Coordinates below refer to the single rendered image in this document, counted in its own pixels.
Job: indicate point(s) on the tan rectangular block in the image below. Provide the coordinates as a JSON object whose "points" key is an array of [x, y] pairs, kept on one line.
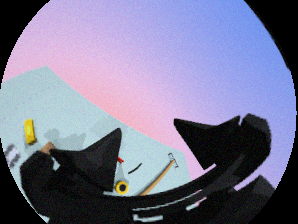
{"points": [[46, 148]]}

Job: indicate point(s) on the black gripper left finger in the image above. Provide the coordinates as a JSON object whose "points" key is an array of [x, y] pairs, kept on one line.
{"points": [[97, 162]]}

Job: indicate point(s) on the yellow rectangular block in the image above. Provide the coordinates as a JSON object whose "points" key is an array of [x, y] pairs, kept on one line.
{"points": [[29, 129]]}

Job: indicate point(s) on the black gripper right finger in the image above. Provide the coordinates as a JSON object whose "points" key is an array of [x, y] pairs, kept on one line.
{"points": [[205, 140]]}

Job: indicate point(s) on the red-handled pliers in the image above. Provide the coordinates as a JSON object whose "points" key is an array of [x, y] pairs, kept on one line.
{"points": [[119, 160]]}

